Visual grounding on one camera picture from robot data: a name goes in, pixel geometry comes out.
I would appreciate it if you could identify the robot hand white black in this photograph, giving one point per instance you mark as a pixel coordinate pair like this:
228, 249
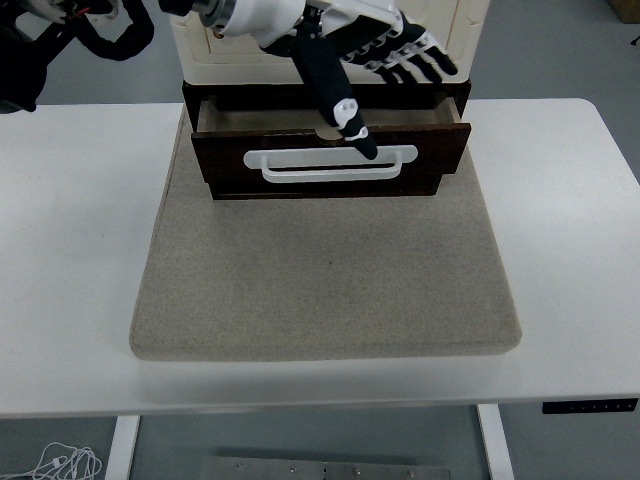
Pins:
320, 55

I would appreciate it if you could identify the dark wooden drawer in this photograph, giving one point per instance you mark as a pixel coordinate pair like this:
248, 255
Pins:
225, 170

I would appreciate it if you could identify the dark wooden drawer case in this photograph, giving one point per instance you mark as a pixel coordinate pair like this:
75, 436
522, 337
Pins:
240, 89

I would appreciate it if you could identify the cream plastic cabinet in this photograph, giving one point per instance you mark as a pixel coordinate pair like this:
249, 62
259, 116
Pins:
200, 55

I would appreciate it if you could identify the grey felt mat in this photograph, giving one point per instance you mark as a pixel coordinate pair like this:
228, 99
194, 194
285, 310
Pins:
325, 280

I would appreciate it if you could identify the cardboard box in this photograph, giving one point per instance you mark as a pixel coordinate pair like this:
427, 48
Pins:
627, 9

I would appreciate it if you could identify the grey metal plate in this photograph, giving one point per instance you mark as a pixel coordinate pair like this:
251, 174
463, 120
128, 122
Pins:
325, 470

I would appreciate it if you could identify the white table leg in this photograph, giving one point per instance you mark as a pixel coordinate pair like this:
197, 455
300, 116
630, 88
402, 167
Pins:
496, 445
122, 447

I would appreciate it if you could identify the black table control panel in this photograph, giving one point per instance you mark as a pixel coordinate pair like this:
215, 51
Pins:
590, 405

